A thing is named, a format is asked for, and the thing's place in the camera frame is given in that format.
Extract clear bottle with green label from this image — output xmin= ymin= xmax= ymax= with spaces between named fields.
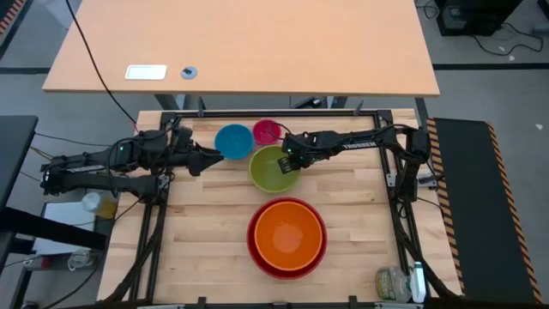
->
xmin=375 ymin=265 xmax=413 ymax=304

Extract large red bowl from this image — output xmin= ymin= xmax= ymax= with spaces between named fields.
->
xmin=246 ymin=197 xmax=329 ymax=282

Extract long black cable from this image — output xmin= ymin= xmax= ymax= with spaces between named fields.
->
xmin=63 ymin=0 xmax=140 ymax=132

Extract black mat with hazard stripes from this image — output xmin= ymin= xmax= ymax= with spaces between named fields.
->
xmin=425 ymin=117 xmax=545 ymax=305

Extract blue bowl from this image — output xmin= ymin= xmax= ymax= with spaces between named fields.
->
xmin=214 ymin=123 xmax=256 ymax=161

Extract white plastic container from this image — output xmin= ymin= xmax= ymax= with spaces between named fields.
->
xmin=409 ymin=261 xmax=428 ymax=305

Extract small pink bowl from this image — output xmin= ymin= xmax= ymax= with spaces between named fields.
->
xmin=251 ymin=118 xmax=285 ymax=147

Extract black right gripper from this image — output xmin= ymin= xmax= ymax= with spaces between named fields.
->
xmin=278 ymin=132 xmax=321 ymax=175

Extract green bowl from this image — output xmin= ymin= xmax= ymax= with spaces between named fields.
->
xmin=248 ymin=144 xmax=303 ymax=194

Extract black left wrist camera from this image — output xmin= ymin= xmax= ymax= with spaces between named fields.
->
xmin=174 ymin=125 xmax=195 ymax=149

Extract black metal table frame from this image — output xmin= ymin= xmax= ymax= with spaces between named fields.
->
xmin=101 ymin=108 xmax=463 ymax=309

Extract black floor cable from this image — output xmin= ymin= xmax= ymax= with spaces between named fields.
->
xmin=469 ymin=21 xmax=546 ymax=58

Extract light wooden desk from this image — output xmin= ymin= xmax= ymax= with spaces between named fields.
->
xmin=41 ymin=0 xmax=441 ymax=98

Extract black equipment case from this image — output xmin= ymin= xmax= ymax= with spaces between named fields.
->
xmin=434 ymin=0 xmax=525 ymax=38

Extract white box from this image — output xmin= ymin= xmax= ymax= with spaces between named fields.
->
xmin=32 ymin=200 xmax=108 ymax=258

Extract orange bowl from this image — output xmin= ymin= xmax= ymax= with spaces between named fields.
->
xmin=254 ymin=200 xmax=324 ymax=272

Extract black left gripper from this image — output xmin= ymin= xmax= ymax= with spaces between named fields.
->
xmin=170 ymin=143 xmax=226 ymax=178

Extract white flat rectangular device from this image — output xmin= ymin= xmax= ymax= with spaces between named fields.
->
xmin=124 ymin=64 xmax=168 ymax=82

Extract bottle with yellow liquid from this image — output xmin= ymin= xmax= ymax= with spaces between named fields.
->
xmin=81 ymin=191 xmax=120 ymax=221

